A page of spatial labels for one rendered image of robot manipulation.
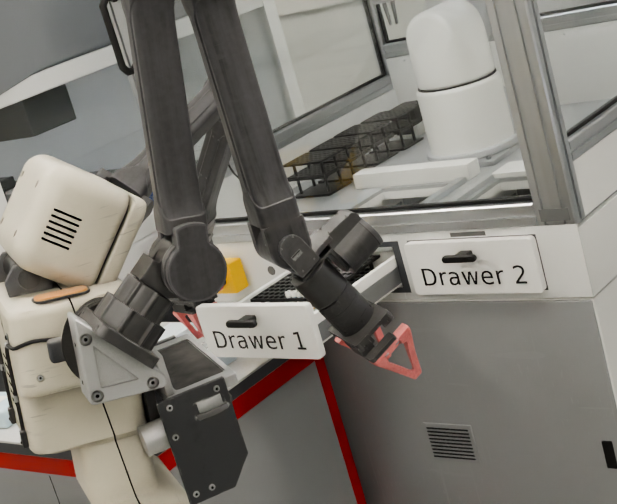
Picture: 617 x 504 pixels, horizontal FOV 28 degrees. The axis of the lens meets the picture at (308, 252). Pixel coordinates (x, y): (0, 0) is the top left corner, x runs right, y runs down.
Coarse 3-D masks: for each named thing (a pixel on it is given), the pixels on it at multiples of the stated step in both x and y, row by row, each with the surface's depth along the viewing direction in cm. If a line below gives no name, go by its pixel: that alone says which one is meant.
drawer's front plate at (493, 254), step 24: (432, 240) 247; (456, 240) 242; (480, 240) 238; (504, 240) 235; (528, 240) 232; (408, 264) 251; (432, 264) 247; (456, 264) 244; (480, 264) 240; (504, 264) 237; (528, 264) 234; (432, 288) 250; (456, 288) 246; (480, 288) 242; (504, 288) 239; (528, 288) 236
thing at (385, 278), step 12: (384, 252) 261; (384, 264) 252; (396, 264) 255; (372, 276) 249; (384, 276) 252; (396, 276) 255; (264, 288) 260; (360, 288) 246; (372, 288) 249; (384, 288) 252; (396, 288) 255; (240, 300) 256; (372, 300) 248; (324, 324) 237; (324, 336) 237
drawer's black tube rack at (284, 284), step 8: (376, 256) 258; (368, 264) 254; (344, 272) 253; (360, 272) 259; (368, 272) 258; (280, 280) 260; (288, 280) 258; (352, 280) 257; (272, 288) 256; (280, 288) 254; (288, 288) 253
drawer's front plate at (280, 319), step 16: (208, 304) 248; (224, 304) 245; (240, 304) 242; (256, 304) 239; (272, 304) 236; (288, 304) 234; (304, 304) 231; (208, 320) 248; (224, 320) 245; (256, 320) 240; (272, 320) 237; (288, 320) 234; (304, 320) 232; (208, 336) 250; (256, 336) 241; (272, 336) 239; (288, 336) 236; (304, 336) 234; (320, 336) 233; (224, 352) 249; (240, 352) 246; (256, 352) 243; (272, 352) 240; (288, 352) 238; (304, 352) 235; (320, 352) 233
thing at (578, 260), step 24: (600, 216) 233; (384, 240) 255; (408, 240) 251; (552, 240) 231; (576, 240) 227; (600, 240) 233; (264, 264) 278; (552, 264) 233; (576, 264) 229; (600, 264) 233; (408, 288) 256; (552, 288) 235; (576, 288) 231; (600, 288) 232
